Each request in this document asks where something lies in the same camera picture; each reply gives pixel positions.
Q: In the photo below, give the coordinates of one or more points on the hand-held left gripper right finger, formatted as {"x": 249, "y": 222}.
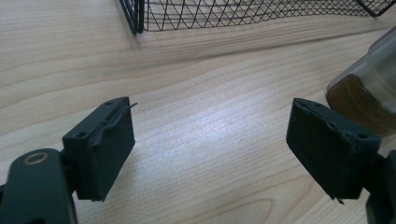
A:
{"x": 327, "y": 149}

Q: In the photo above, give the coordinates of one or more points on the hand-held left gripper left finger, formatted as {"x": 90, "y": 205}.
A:
{"x": 102, "y": 152}

